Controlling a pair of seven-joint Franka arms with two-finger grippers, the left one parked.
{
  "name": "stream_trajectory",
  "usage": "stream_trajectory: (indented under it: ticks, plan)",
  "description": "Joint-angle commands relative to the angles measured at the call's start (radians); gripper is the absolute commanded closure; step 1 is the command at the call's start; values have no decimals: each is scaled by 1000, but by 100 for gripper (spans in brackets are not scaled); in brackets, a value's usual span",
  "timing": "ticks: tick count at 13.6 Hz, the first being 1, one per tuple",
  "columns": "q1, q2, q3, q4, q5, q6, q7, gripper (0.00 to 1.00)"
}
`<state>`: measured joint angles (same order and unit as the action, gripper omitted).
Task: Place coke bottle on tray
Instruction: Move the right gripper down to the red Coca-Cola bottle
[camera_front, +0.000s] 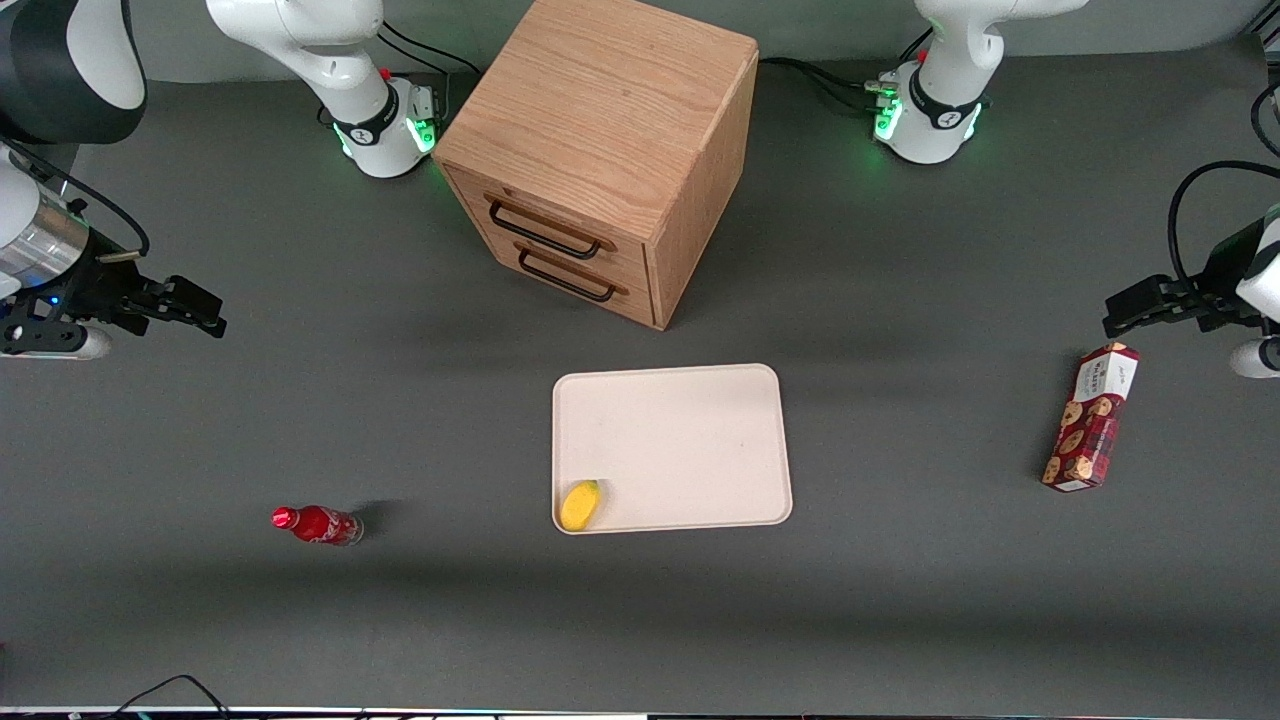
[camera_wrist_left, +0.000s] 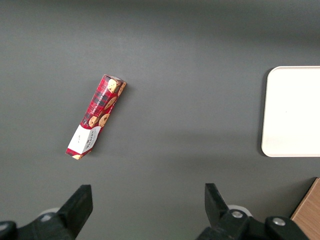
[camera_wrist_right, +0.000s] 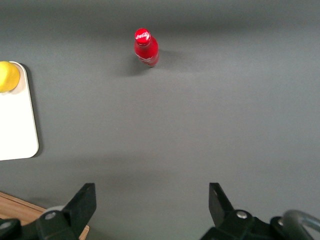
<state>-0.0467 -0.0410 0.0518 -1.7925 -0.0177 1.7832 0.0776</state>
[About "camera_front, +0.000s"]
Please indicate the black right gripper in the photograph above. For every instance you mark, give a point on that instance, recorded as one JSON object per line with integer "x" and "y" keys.
{"x": 92, "y": 284}

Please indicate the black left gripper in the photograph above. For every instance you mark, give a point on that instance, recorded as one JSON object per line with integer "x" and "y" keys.
{"x": 1212, "y": 284}

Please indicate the red coke bottle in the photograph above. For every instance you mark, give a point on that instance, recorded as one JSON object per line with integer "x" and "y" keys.
{"x": 325, "y": 525}

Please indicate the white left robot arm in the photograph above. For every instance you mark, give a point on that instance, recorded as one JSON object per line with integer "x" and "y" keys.
{"x": 950, "y": 60}

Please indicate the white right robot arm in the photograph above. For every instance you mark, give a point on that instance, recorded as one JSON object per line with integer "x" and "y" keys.
{"x": 300, "y": 40}

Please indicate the cream plastic tray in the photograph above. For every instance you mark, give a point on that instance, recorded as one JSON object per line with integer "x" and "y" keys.
{"x": 690, "y": 440}

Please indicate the red cookie box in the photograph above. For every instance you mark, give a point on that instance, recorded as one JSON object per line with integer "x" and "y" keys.
{"x": 1090, "y": 420}

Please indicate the wooden drawer front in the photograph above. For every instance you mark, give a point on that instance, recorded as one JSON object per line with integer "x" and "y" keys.
{"x": 640, "y": 300}
{"x": 620, "y": 252}

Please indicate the yellow lemon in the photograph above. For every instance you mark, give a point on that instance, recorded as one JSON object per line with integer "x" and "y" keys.
{"x": 579, "y": 505}

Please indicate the wooden drawer cabinet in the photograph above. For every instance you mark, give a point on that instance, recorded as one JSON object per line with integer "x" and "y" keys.
{"x": 600, "y": 100}

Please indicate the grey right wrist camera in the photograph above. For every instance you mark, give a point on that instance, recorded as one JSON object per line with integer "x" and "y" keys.
{"x": 85, "y": 345}

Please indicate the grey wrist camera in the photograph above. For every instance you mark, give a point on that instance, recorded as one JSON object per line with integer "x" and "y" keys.
{"x": 1255, "y": 360}
{"x": 85, "y": 345}

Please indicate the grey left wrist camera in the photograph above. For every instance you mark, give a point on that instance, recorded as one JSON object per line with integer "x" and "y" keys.
{"x": 1255, "y": 360}

